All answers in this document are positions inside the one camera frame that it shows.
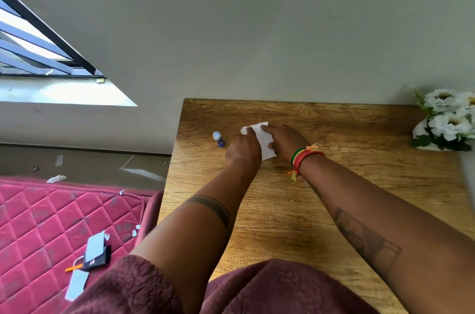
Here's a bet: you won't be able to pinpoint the black device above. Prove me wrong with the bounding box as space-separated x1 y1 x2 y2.
80 245 112 272

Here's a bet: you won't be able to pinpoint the white flower pot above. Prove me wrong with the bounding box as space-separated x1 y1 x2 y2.
412 119 442 152

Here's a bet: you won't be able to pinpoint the red green woven bracelets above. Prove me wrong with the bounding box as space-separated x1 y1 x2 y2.
287 144 327 182

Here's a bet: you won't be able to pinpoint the maroon fleece garment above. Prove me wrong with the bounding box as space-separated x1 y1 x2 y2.
63 255 381 314

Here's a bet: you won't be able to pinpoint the person's left hand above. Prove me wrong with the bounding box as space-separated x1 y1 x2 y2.
225 126 263 173

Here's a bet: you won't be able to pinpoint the white artificial flowers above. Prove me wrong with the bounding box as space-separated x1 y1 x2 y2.
410 88 475 152

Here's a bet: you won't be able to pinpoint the person's left forearm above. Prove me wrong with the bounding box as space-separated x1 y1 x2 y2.
130 161 262 314

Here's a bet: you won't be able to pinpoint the person's right hand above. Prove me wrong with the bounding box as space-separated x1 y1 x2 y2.
261 123 312 164

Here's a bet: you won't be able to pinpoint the pink quilted mattress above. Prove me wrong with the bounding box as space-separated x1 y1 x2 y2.
0 176 164 314

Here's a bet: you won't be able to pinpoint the person's right forearm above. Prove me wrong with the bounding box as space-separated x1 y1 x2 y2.
298 156 475 314

